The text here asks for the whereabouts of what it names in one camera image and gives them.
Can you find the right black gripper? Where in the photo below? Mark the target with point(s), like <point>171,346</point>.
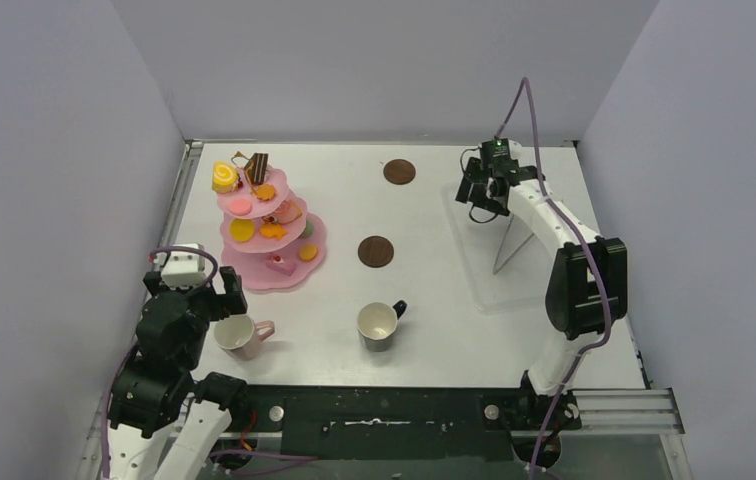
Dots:
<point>484,183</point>

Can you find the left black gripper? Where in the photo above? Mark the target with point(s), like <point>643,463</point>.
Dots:
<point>231,302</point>

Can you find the pink green cube cake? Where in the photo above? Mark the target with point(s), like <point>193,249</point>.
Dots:
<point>280,265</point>

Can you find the yellow round cake slice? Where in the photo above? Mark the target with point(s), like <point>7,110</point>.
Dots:
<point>241,230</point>

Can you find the orange flower cookie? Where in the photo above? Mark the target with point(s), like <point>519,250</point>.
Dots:
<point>273,231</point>

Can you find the dark wooden coaster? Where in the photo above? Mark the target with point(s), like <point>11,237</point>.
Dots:
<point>375,251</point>
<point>399,171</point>

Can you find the metal serving tongs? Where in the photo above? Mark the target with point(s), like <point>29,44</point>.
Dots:
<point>516,236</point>

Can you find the orange round macaron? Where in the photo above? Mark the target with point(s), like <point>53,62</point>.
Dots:
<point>308,253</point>

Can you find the pink round macaron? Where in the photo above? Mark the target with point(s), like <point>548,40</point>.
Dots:
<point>240,207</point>

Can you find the orange scalloped cookie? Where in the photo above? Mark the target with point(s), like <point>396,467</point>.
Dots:
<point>265,192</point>

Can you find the yellow swirl roll cake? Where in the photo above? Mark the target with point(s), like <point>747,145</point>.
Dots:
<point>225,178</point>

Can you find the chocolate layered cake slice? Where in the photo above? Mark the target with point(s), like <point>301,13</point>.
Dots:
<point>256,168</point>

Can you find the black mug white inside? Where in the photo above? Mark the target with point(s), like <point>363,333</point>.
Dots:
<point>377,323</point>

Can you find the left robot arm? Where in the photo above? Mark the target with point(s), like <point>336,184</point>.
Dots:
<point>160,423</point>

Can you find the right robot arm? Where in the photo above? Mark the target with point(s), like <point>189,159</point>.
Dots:
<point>587,289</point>

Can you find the pink teacup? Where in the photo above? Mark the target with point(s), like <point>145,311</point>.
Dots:
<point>242,337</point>

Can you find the pink three-tier cake stand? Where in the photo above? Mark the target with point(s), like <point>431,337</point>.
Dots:
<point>248,259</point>

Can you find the clear plastic tray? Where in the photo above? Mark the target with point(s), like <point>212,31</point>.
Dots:
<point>522,283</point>

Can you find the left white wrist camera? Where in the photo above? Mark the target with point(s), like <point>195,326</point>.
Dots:
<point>181,270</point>

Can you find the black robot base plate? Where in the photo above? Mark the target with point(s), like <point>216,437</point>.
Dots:
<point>398,423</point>

